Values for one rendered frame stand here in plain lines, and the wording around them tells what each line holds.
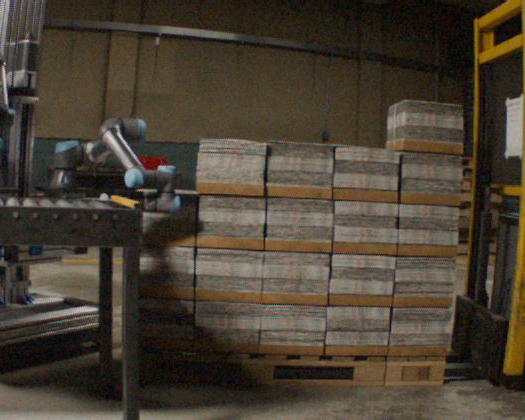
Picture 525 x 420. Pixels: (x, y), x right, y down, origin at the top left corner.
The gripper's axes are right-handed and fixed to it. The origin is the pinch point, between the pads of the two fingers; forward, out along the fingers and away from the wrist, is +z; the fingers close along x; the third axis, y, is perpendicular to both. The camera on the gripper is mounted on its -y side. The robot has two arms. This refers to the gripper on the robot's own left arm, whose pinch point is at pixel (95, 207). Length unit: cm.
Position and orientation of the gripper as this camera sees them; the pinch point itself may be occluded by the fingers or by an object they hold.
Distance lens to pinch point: 276.3
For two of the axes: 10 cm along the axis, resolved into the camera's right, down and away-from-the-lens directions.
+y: 0.5, -10.0, -0.5
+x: 3.8, 0.7, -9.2
